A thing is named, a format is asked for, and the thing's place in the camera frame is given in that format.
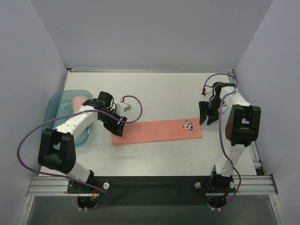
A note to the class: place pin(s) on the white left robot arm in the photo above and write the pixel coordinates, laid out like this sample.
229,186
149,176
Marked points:
57,147

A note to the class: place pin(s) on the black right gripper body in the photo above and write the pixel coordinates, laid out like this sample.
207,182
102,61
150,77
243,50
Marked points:
209,108

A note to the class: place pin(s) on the rolled pink towel in bin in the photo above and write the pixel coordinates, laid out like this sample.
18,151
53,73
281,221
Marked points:
77,102

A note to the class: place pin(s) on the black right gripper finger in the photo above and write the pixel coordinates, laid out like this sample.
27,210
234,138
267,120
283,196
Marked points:
202,108
211,119

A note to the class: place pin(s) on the pink panda towel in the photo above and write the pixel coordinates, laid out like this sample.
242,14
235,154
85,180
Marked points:
159,131

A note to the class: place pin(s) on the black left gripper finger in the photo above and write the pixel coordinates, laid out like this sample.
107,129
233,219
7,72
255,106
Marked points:
115,129
122,121

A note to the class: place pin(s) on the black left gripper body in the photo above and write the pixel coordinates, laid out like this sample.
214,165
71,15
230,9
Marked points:
112,119

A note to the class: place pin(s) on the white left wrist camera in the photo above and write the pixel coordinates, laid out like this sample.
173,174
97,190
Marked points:
124,106

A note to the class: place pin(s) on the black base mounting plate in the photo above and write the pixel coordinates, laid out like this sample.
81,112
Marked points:
148,198

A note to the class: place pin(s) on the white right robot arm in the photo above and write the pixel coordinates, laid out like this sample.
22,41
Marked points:
238,122

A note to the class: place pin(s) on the aluminium frame rail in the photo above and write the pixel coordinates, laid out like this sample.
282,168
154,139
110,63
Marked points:
246,185

